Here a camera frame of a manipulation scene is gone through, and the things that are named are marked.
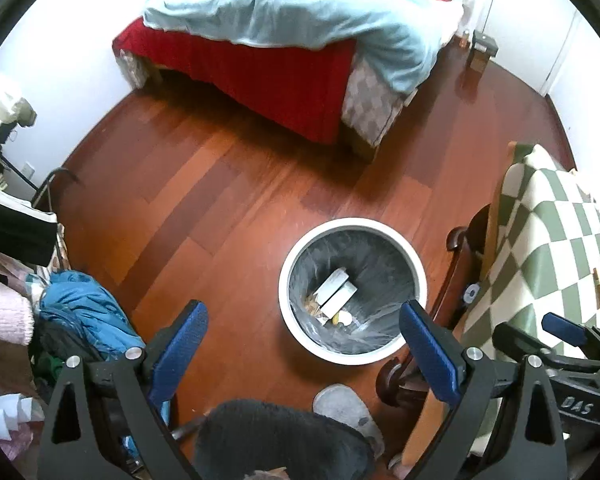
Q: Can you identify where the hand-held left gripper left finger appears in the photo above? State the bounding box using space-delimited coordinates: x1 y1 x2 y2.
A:
37 300 209 480

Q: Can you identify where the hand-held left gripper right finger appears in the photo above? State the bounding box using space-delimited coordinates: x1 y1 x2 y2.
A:
399 300 569 480

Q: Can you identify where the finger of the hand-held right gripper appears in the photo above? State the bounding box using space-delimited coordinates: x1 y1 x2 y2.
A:
491 321 600 376
541 311 600 363

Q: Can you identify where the white round trash bin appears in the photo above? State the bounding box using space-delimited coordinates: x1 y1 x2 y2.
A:
278 217 428 366

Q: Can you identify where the dark wooden chair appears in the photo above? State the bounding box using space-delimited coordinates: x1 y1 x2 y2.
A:
375 204 492 408

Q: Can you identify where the green checkered tablecloth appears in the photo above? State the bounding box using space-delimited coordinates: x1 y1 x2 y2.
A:
452 144 600 361

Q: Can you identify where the grey plastic bin liner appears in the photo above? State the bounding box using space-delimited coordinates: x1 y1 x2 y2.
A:
287 230 415 350

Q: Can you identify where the blue jacket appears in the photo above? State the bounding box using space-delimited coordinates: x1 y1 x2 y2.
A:
37 270 173 456

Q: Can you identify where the grey slipper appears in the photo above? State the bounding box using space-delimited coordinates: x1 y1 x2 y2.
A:
313 384 386 460

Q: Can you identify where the white cardboard box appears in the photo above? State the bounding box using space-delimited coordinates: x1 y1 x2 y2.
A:
322 284 359 319
313 268 350 299

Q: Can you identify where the person's leg in dark pants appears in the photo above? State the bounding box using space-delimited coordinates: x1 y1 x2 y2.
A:
194 399 376 480

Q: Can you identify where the pink knitted cloth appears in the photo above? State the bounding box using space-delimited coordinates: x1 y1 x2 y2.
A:
0 272 35 346

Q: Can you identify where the white crumpled paper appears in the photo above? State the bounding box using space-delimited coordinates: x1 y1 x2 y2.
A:
0 394 45 441

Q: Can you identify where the black and white bag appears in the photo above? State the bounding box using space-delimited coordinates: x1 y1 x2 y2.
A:
0 191 60 267

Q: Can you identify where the bed with patterned mattress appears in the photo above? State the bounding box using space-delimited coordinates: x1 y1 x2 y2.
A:
112 0 473 163

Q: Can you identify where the red bed sheet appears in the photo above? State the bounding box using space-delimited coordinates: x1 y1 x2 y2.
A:
112 0 456 145

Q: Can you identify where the white padded cloth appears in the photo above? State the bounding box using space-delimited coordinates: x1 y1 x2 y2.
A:
0 67 37 152

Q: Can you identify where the white door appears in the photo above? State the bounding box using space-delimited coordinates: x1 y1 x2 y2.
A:
482 0 583 97

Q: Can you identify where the light blue duvet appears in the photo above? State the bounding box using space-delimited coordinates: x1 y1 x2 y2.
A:
142 0 465 95

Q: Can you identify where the black curved metal handle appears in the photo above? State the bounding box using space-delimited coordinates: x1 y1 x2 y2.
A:
31 167 80 211

